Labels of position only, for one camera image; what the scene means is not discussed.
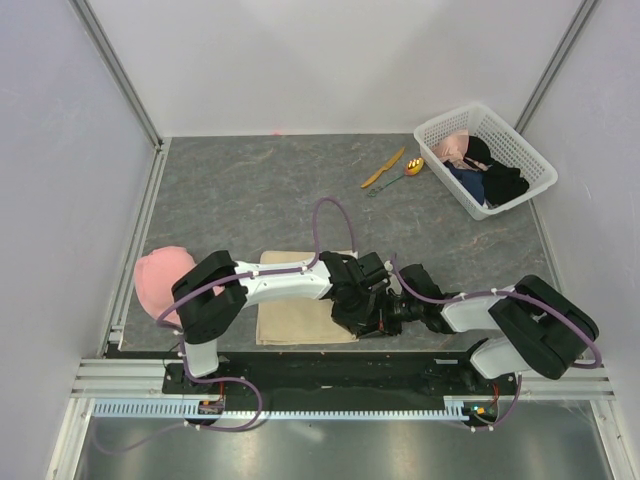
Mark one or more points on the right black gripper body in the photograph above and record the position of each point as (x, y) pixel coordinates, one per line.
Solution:
(401, 310)

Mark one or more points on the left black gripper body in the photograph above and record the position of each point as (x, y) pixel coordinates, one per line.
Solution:
(351, 311)

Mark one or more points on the beige cloth napkin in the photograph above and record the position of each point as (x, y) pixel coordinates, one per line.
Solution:
(299, 321)

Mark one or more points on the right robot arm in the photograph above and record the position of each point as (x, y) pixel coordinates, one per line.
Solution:
(540, 329)

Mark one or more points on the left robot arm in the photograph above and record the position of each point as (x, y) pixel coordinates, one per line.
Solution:
(210, 296)

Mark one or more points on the navy cloth in basket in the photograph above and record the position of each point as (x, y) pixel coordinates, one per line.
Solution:
(472, 181)

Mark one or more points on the black clothes in basket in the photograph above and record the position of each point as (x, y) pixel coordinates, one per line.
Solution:
(502, 183)

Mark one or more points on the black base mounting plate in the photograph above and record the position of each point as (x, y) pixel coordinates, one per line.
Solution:
(433, 373)

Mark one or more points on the yellow plastic knife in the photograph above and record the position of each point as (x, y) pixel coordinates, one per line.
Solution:
(384, 168)

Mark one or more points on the white plastic basket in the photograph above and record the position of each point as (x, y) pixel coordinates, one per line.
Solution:
(506, 146)

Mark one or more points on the pink cloth in basket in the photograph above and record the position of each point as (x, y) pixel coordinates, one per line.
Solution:
(453, 148)

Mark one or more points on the pink baseball cap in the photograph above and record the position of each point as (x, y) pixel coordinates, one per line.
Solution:
(156, 273)

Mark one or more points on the white slotted cable duct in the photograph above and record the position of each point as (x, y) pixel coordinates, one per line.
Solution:
(448, 408)

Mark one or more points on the colourful spoon green handle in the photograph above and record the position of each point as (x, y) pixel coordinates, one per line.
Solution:
(412, 168)

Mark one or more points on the aluminium front rail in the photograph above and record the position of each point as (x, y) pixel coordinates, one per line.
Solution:
(144, 378)

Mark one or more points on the right aluminium frame post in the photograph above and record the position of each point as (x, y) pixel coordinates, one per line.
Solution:
(569, 39)

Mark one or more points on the aluminium frame post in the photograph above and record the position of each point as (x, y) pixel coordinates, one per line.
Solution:
(99, 38)
(569, 39)

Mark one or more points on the left aluminium frame post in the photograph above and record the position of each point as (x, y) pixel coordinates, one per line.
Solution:
(99, 38)

